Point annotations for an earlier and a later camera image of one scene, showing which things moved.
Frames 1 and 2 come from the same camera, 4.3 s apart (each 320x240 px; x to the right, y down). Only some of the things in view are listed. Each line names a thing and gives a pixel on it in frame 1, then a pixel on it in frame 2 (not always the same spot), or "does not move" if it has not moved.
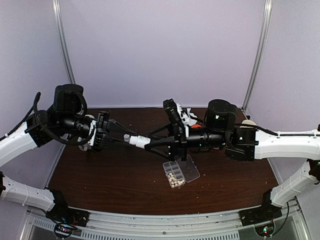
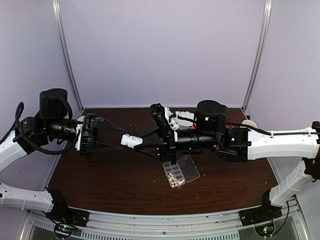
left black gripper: x=104 y=122 to x=90 y=124
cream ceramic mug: x=248 y=122 does not move
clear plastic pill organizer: x=178 y=172 does not move
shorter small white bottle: x=139 y=141 does not move
